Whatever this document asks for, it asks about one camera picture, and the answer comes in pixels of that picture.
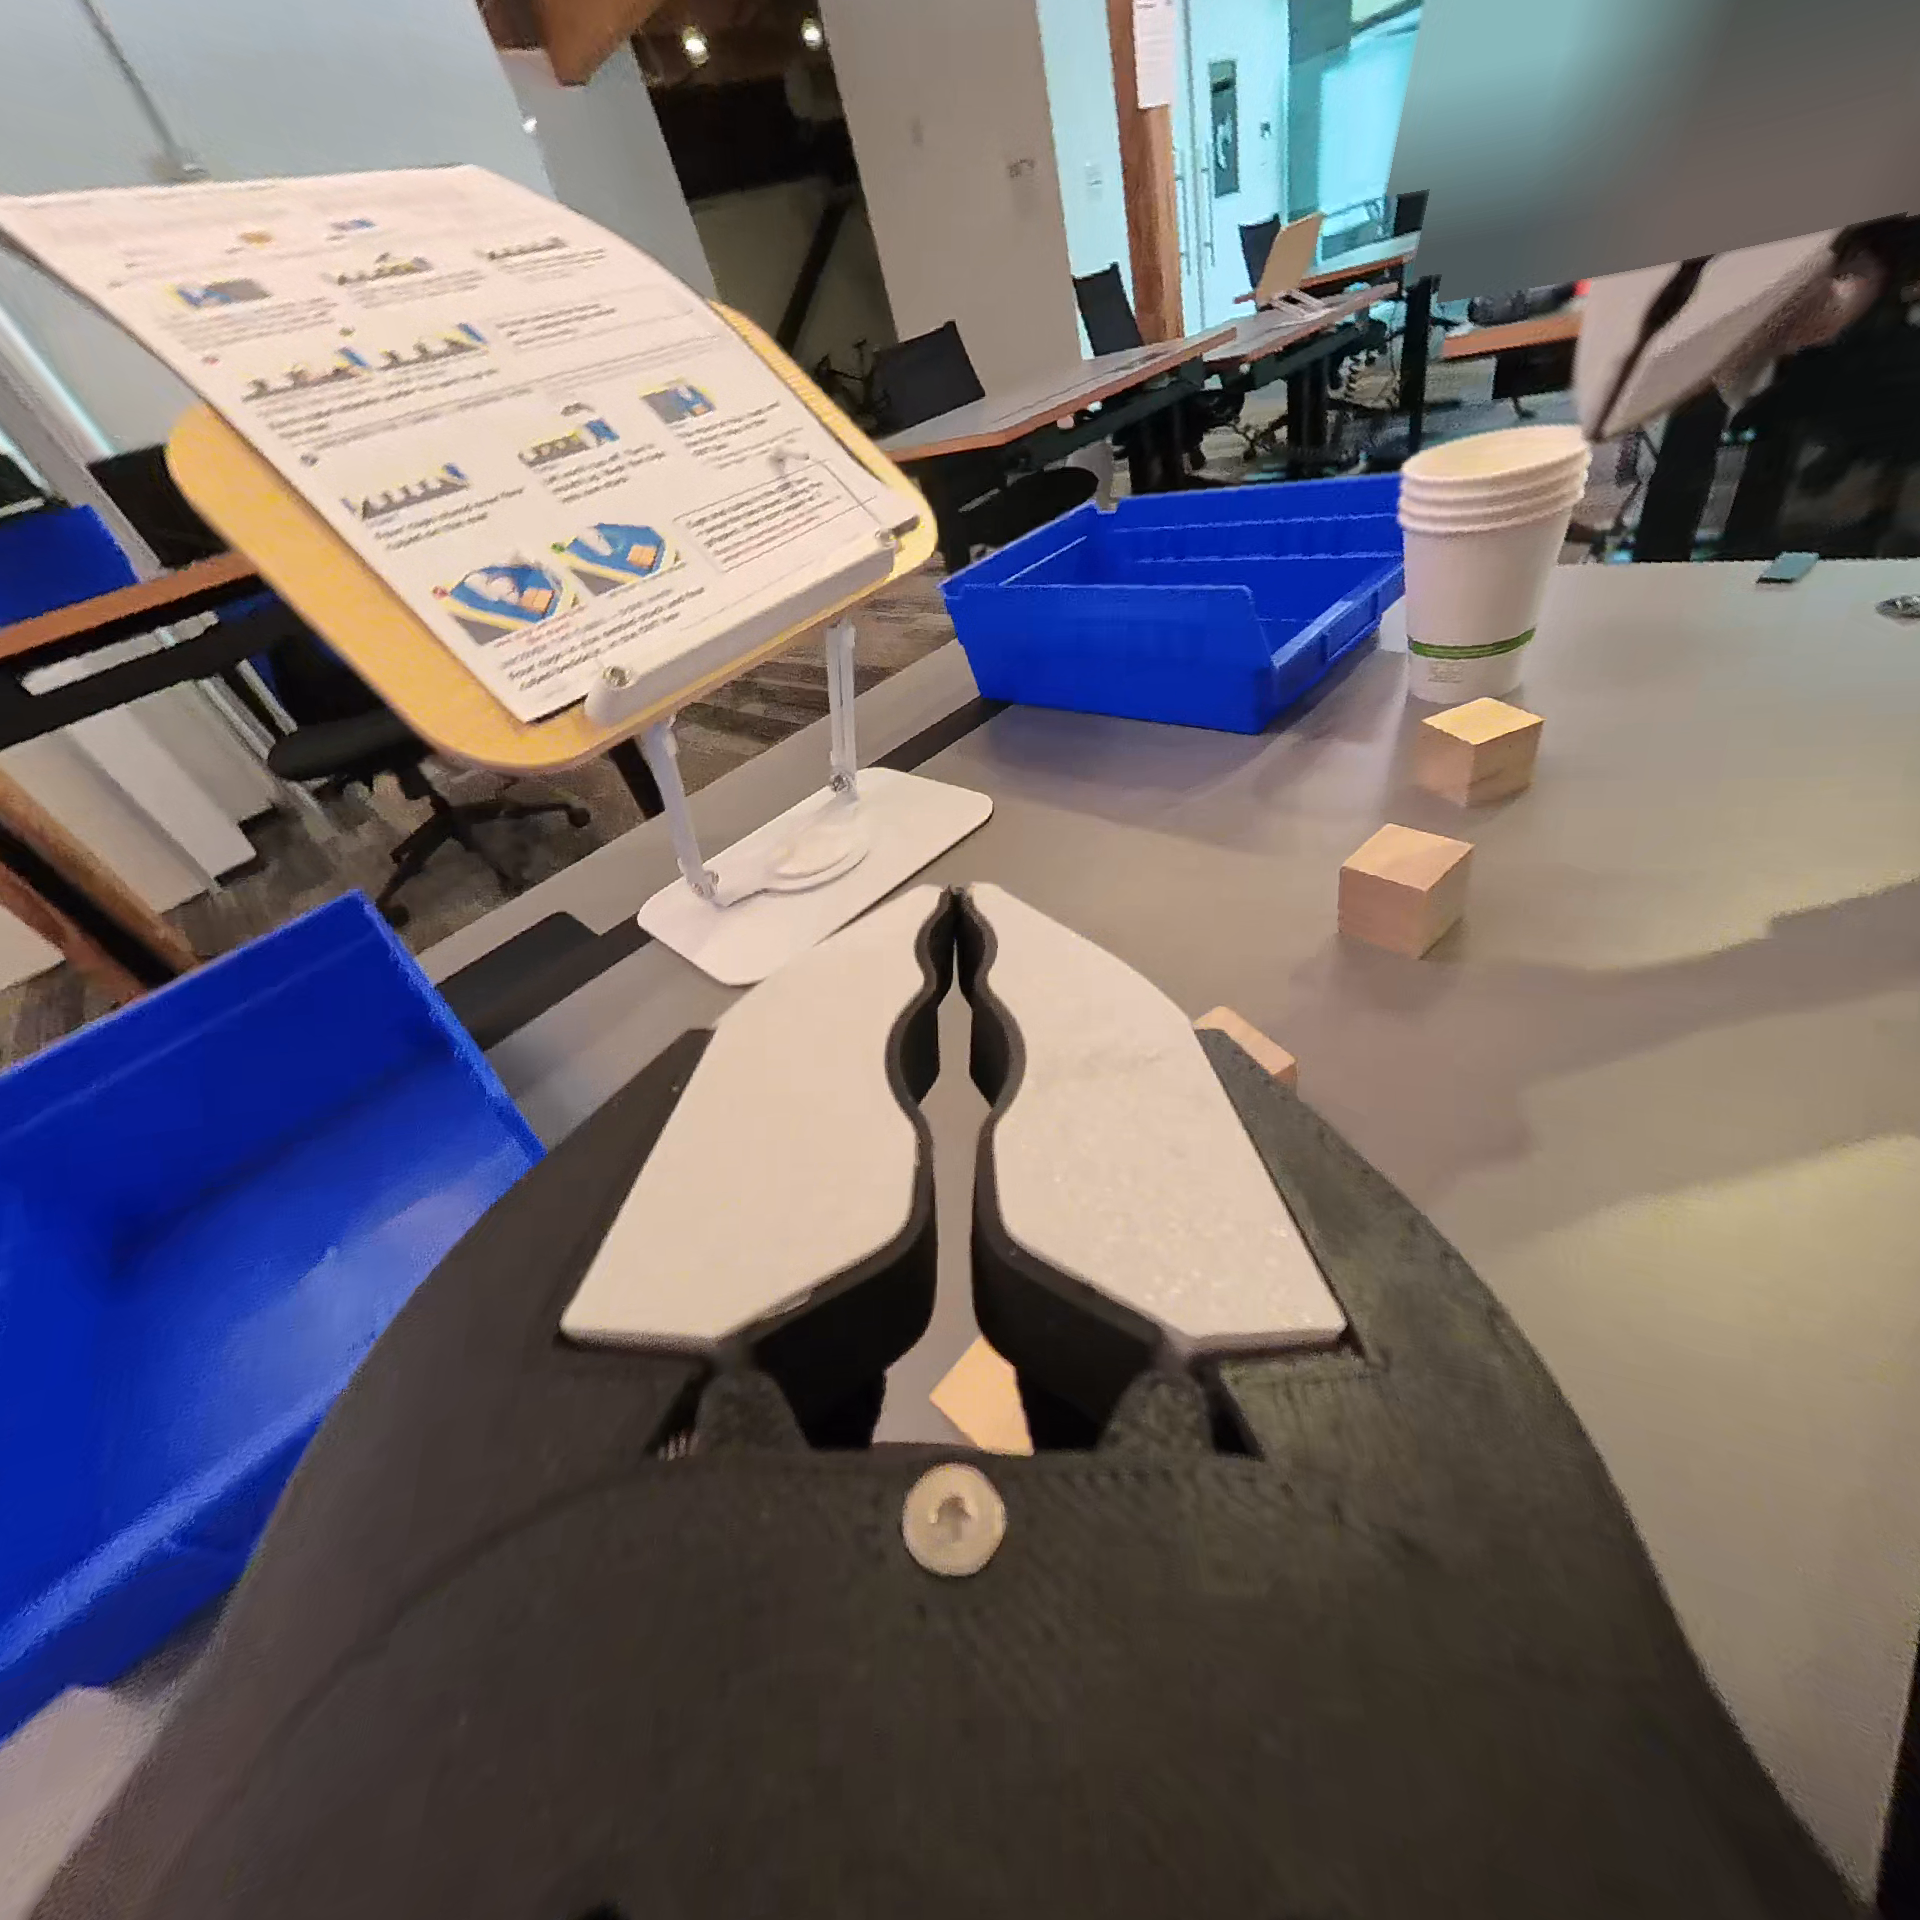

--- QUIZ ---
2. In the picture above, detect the white document stand wooden board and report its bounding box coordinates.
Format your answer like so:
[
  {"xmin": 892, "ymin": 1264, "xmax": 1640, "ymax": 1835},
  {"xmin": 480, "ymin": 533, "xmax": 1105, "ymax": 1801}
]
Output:
[{"xmin": 164, "ymin": 299, "xmax": 995, "ymax": 987}]

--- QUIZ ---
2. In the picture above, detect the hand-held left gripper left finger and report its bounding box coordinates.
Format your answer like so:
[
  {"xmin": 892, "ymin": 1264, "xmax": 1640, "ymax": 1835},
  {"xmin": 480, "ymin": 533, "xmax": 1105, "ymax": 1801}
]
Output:
[{"xmin": 558, "ymin": 882, "xmax": 964, "ymax": 1454}]

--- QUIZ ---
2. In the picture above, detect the printed instruction sheet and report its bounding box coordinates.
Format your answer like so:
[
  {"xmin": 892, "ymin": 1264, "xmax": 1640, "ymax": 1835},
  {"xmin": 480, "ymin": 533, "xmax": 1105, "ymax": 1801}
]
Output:
[{"xmin": 0, "ymin": 165, "xmax": 921, "ymax": 724}]

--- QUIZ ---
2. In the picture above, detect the stack of white paper cups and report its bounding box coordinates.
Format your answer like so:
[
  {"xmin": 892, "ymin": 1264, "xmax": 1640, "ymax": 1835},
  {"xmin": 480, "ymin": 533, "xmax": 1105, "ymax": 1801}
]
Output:
[{"xmin": 1399, "ymin": 422, "xmax": 1593, "ymax": 706}]

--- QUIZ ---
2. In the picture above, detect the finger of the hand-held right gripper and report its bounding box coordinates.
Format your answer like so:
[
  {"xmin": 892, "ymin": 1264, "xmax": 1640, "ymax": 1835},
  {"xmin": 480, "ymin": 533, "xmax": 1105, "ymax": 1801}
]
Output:
[
  {"xmin": 1576, "ymin": 268, "xmax": 1706, "ymax": 442},
  {"xmin": 1602, "ymin": 225, "xmax": 1884, "ymax": 442}
]

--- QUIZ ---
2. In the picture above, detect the long wooden top desk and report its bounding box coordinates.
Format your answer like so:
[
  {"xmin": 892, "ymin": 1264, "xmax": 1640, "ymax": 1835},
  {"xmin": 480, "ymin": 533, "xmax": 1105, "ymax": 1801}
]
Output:
[
  {"xmin": 1201, "ymin": 230, "xmax": 1427, "ymax": 453},
  {"xmin": 879, "ymin": 323, "xmax": 1248, "ymax": 496}
]

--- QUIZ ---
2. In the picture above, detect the wooden pillar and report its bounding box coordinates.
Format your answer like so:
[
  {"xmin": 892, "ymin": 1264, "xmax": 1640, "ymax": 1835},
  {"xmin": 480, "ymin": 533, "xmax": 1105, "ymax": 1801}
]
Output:
[{"xmin": 1107, "ymin": 0, "xmax": 1186, "ymax": 347}]

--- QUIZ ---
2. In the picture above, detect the grey desk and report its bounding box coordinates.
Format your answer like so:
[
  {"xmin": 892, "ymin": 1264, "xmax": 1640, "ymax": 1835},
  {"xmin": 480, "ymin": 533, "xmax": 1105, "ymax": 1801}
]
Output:
[{"xmin": 0, "ymin": 558, "xmax": 1920, "ymax": 1914}]

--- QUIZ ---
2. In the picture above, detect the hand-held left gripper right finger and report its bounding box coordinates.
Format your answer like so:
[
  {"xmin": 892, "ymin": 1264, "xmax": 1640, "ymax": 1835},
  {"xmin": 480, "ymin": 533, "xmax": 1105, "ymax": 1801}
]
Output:
[{"xmin": 961, "ymin": 882, "xmax": 1353, "ymax": 1454}]

